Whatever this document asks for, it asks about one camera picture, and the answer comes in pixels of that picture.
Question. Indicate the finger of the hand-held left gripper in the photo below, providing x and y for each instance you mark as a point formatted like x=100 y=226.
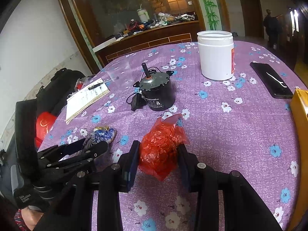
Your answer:
x=79 y=160
x=69 y=148

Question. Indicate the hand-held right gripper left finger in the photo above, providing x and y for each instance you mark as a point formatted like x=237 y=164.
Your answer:
x=131 y=173

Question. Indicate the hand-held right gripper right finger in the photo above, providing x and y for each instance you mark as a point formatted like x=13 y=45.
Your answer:
x=184 y=173

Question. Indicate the blue white patterned pouch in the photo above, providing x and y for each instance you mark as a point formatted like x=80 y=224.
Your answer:
x=101 y=134

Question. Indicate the red plastic bag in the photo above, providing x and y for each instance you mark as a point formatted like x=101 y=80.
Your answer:
x=158 y=149

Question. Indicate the yellow cardboard box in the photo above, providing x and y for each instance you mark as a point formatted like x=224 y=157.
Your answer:
x=299 y=110

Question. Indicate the person's left hand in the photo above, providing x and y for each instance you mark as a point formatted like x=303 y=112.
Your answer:
x=31 y=219

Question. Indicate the black backpack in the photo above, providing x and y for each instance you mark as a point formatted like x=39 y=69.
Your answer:
x=24 y=125

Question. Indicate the paper notebook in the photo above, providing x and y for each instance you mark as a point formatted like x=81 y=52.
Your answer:
x=84 y=98

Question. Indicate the purple floral tablecloth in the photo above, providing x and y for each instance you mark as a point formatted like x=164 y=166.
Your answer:
x=228 y=137

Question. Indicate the white plastic bag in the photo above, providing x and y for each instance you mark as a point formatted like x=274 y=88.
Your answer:
x=80 y=84

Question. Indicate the black pen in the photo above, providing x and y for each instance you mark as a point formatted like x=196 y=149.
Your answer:
x=96 y=86

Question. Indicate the black electric motor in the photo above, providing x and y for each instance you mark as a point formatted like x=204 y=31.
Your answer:
x=156 y=93

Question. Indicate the clear plastic cup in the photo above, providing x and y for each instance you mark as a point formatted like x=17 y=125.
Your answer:
x=118 y=74

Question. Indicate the white plastic jar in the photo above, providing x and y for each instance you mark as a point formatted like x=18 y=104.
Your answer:
x=214 y=57

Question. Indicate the black smartphone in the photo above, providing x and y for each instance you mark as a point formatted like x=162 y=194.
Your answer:
x=269 y=79

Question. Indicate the wooden counter cabinet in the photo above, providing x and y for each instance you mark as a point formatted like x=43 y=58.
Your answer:
x=149 y=38

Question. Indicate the pile of assorted clutter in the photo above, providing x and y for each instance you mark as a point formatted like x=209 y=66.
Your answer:
x=154 y=24

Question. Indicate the white jug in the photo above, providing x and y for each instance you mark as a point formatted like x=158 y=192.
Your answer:
x=143 y=16

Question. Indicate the brown wooden door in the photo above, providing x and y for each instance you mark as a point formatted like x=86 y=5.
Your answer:
x=250 y=12

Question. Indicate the green bamboo wall painting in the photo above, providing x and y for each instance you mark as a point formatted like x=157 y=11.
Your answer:
x=209 y=7

